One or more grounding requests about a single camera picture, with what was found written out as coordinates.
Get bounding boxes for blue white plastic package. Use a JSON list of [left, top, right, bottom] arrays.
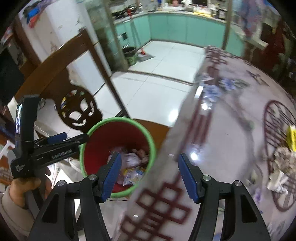
[[122, 168, 145, 186]]

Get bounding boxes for red handled mop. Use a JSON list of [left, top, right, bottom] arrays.
[[129, 14, 147, 55]]

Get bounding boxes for person's left hand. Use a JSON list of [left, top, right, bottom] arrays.
[[10, 166, 52, 200]]

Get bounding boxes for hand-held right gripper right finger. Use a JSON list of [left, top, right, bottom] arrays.
[[178, 153, 271, 241]]

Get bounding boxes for red garment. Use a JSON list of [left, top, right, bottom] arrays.
[[261, 21, 287, 61]]

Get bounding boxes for teal kitchen base cabinets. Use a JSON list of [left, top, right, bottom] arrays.
[[113, 11, 244, 56]]

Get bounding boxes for person's left forearm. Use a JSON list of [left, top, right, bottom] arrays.
[[0, 185, 36, 241]]

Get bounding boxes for red wall poster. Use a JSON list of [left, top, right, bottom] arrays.
[[0, 25, 15, 45]]

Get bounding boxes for red bin with green rim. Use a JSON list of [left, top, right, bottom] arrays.
[[79, 117, 156, 198]]

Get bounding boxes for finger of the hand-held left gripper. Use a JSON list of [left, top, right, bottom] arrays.
[[46, 134, 90, 151], [33, 132, 68, 146]]

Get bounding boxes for pinkish white plastic bag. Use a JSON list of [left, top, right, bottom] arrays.
[[108, 146, 149, 170]]

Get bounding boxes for blue and red bags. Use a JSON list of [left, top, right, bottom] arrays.
[[23, 0, 54, 27]]

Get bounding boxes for white refrigerator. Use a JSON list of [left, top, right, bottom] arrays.
[[21, 0, 108, 95]]

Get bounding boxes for plaid blue red apron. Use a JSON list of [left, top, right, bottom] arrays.
[[237, 0, 267, 42]]

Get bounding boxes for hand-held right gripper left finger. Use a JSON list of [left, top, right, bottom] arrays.
[[28, 152, 122, 241]]

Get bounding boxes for black wok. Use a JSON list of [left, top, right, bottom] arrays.
[[113, 7, 139, 19]]

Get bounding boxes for dark kitchen waste bin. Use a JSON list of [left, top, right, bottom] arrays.
[[122, 46, 137, 66]]

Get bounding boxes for carved dark wooden chair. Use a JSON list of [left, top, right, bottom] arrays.
[[20, 29, 132, 135]]

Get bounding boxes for brown crumpled wrapper pile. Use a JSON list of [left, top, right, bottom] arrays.
[[269, 146, 296, 177]]

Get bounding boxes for yellow and white box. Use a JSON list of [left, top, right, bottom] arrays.
[[286, 125, 296, 151]]

